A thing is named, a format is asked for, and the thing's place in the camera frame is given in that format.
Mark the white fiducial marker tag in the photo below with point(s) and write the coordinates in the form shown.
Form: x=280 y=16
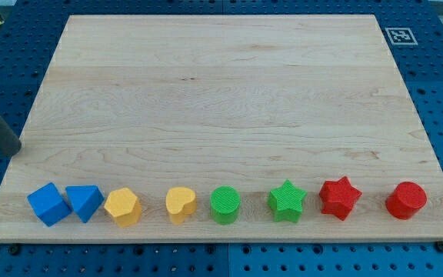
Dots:
x=401 y=36

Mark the red cylinder block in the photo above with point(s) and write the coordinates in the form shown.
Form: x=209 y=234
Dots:
x=406 y=200

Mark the yellow hexagon block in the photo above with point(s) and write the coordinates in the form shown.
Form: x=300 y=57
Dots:
x=124 y=207

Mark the blue cube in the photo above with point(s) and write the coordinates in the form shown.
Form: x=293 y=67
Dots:
x=48 y=204

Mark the green cylinder block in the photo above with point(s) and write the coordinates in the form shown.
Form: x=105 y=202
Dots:
x=225 y=203

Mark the yellow heart block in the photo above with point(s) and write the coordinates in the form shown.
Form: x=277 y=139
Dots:
x=180 y=202

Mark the wooden board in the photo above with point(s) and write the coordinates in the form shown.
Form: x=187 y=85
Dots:
x=153 y=102

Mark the green star block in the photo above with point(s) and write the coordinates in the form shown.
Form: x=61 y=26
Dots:
x=286 y=202

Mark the red star block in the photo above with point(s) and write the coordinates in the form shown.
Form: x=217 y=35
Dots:
x=339 y=197

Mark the blue triangle block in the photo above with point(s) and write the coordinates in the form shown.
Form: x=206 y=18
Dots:
x=85 y=200

